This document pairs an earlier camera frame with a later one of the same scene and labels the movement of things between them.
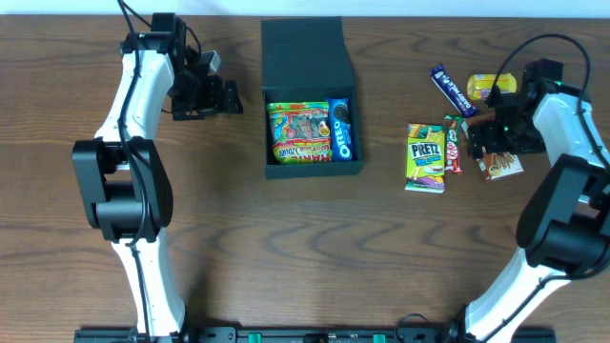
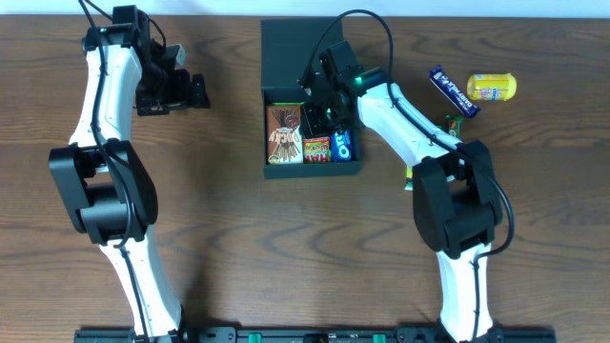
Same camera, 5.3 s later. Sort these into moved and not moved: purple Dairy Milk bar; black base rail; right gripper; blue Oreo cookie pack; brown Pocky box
Moved: brown Pocky box; right gripper
Not moved: purple Dairy Milk bar; blue Oreo cookie pack; black base rail
